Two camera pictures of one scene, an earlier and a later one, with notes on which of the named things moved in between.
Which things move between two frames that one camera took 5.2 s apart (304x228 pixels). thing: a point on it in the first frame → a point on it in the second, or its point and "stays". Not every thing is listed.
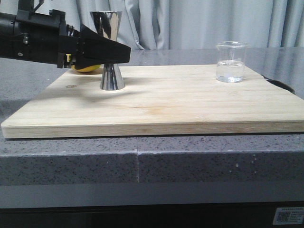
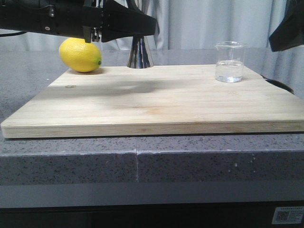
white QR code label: x=289 y=215 stays
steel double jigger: x=107 y=23 → x=140 y=57
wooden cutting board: x=156 y=99 stays
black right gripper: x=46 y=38 → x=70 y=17
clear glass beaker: x=230 y=61 stays
